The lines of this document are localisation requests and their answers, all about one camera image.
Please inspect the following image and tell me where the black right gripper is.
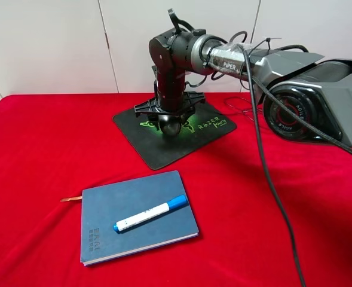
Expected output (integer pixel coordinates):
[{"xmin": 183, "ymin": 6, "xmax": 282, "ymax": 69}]
[{"xmin": 134, "ymin": 65, "xmax": 206, "ymax": 118}]

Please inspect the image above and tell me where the black computer mouse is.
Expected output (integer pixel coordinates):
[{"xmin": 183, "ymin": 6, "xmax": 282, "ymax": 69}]
[{"xmin": 158, "ymin": 115, "xmax": 181, "ymax": 137}]

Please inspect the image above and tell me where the blue and white marker pen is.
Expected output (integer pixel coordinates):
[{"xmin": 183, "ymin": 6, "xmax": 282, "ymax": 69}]
[{"xmin": 113, "ymin": 194, "xmax": 188, "ymax": 233}]

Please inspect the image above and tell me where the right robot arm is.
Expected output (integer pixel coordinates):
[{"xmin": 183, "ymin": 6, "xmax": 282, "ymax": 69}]
[{"xmin": 134, "ymin": 27, "xmax": 352, "ymax": 147}]

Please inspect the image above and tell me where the blue hardcover notebook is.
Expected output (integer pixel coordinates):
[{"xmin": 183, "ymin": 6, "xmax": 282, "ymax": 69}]
[{"xmin": 80, "ymin": 171, "xmax": 199, "ymax": 266}]

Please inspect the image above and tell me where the black green Razer mousepad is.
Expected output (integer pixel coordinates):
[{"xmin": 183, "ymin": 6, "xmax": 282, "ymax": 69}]
[{"xmin": 113, "ymin": 102, "xmax": 237, "ymax": 170}]

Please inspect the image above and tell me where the brown ribbon bookmark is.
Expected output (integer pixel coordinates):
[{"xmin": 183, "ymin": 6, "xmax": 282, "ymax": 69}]
[{"xmin": 60, "ymin": 196, "xmax": 82, "ymax": 202}]

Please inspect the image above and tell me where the red velvet tablecloth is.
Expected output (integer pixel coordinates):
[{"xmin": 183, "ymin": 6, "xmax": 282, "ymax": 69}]
[{"xmin": 0, "ymin": 93, "xmax": 352, "ymax": 286}]

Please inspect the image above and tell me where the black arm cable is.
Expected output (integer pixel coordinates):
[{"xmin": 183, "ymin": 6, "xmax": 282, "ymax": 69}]
[{"xmin": 241, "ymin": 44, "xmax": 352, "ymax": 287}]

